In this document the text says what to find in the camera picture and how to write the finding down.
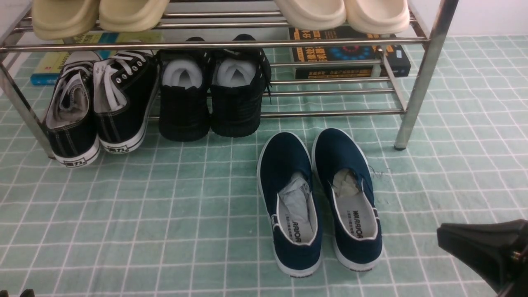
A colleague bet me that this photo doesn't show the blue yellow book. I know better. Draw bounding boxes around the blue yellow book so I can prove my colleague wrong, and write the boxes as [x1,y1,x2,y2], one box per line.
[30,31,164,86]

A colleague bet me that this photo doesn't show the navy slip-on shoe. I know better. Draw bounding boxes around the navy slip-on shoe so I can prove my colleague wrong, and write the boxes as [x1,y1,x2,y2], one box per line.
[257,132,323,278]
[311,128,383,272]

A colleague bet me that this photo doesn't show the cream slipper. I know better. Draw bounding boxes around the cream slipper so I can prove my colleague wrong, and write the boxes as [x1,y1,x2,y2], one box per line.
[344,0,410,35]
[274,0,347,30]

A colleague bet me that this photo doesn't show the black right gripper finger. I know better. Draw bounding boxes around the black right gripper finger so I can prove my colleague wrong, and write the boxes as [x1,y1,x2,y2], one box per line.
[437,219,528,297]

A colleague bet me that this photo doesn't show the cream slipper far right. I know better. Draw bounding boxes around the cream slipper far right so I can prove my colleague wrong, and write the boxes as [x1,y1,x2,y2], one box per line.
[344,0,410,35]

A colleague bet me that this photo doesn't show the black shoe left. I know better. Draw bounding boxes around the black shoe left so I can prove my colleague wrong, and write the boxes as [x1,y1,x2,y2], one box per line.
[156,48,213,142]

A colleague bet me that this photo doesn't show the black shoe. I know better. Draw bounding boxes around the black shoe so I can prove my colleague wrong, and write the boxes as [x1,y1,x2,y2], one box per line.
[156,48,213,142]
[210,47,272,138]

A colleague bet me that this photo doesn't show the silver metal shoe rack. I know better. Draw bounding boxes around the silver metal shoe rack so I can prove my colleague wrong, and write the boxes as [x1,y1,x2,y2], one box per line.
[1,0,458,159]

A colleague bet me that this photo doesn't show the beige slipper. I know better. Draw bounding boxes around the beige slipper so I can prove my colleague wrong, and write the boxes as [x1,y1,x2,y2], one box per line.
[31,0,100,40]
[99,0,170,33]

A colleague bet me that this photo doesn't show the green checkered floor mat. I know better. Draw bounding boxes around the green checkered floor mat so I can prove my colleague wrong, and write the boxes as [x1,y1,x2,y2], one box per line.
[0,36,528,297]

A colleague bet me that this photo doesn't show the black shoe right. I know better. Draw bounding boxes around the black shoe right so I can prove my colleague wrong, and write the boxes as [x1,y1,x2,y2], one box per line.
[210,47,272,138]

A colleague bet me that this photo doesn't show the black white canvas sneaker right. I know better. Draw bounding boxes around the black white canvas sneaker right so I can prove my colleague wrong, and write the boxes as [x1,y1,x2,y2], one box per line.
[94,49,160,154]

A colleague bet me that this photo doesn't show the black white canvas sneaker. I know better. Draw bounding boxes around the black white canvas sneaker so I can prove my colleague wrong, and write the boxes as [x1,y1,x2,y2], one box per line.
[43,51,101,168]
[94,49,160,154]

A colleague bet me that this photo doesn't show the black white canvas sneaker left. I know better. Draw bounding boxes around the black white canvas sneaker left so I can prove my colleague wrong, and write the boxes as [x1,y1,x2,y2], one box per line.
[43,51,101,168]

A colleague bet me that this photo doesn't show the black orange book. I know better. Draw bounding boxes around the black orange book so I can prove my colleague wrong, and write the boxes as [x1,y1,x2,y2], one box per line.
[289,26,411,80]

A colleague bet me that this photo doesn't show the beige slipper far left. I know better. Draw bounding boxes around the beige slipper far left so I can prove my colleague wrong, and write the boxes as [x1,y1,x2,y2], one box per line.
[31,0,100,40]

